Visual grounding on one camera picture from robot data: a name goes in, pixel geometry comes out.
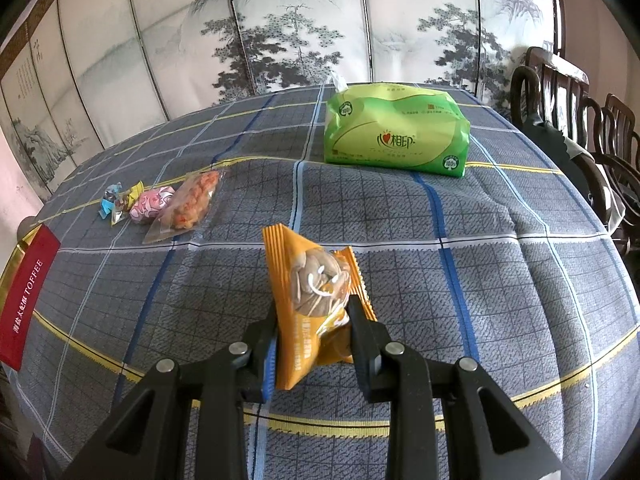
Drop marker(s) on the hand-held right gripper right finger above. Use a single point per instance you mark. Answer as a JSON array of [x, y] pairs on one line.
[[365, 355]]

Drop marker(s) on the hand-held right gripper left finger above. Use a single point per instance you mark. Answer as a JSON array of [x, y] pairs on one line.
[[270, 360]]

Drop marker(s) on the orange snack packet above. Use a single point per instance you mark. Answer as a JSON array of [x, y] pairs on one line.
[[310, 280]]

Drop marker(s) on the clear bag of orange nuts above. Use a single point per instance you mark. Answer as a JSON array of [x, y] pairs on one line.
[[190, 205]]

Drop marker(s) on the pink candy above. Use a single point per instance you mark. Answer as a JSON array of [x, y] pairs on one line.
[[150, 202]]

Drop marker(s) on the yellow candy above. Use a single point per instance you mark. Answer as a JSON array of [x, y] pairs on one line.
[[125, 202]]

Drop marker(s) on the light blue candy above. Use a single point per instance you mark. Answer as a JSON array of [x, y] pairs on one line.
[[110, 202]]

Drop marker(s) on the red and gold tin box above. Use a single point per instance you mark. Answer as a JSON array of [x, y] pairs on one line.
[[27, 300]]

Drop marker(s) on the blue plaid tablecloth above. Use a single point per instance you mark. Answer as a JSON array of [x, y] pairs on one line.
[[450, 360]]

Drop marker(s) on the green tissue pack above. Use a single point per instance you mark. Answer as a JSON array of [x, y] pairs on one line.
[[395, 130]]

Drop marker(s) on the dark wooden chairs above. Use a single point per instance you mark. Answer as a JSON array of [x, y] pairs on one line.
[[560, 150]]

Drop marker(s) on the dark wooden chair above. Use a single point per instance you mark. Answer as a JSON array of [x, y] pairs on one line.
[[550, 80], [620, 130]]

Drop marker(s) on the landscape painted folding screen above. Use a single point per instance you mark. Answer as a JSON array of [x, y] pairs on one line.
[[300, 10]]

